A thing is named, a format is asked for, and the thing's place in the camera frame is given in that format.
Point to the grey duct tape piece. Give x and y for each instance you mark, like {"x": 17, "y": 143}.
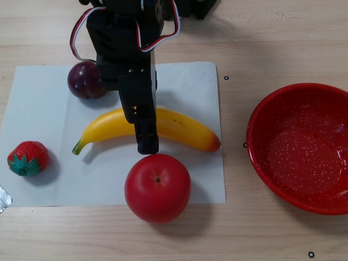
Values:
{"x": 4, "y": 199}

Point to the yellow plastic banana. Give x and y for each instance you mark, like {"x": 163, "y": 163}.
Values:
{"x": 185, "y": 127}

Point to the red plastic apple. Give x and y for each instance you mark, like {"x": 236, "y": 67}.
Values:
{"x": 157, "y": 190}

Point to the red speckled bowl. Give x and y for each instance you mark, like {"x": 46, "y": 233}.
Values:
{"x": 301, "y": 152}

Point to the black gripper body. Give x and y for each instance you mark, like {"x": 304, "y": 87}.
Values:
{"x": 138, "y": 101}

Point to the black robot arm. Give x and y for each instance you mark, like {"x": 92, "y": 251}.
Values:
{"x": 117, "y": 30}

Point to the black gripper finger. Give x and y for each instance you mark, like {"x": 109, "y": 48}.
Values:
{"x": 146, "y": 138}

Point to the purple plastic plum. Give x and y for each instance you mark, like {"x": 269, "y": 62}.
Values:
{"x": 81, "y": 81}

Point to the white paper sheet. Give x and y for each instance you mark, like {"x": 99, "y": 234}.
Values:
{"x": 40, "y": 114}

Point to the red plastic strawberry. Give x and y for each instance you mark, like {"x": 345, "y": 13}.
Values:
{"x": 30, "y": 156}

